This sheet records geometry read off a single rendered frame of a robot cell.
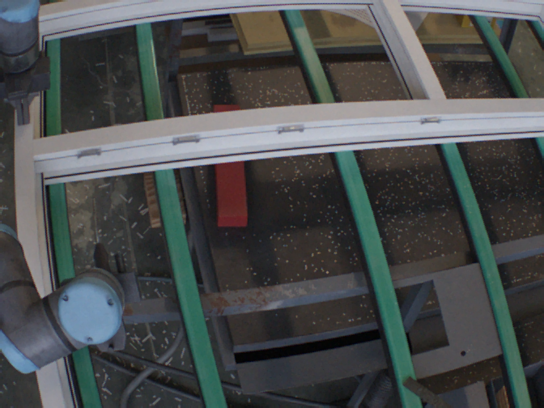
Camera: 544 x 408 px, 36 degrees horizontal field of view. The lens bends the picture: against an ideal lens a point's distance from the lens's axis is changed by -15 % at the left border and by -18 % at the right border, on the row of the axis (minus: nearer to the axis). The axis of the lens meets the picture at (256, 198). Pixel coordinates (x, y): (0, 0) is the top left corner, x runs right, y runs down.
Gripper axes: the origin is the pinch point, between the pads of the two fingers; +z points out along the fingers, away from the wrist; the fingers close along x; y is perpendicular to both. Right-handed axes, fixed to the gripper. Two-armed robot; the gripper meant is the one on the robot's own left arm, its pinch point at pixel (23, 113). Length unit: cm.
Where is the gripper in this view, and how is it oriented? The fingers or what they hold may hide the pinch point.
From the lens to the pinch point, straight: 174.9
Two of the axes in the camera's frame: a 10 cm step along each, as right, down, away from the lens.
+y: -2.0, -8.1, 5.5
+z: -0.9, 5.8, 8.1
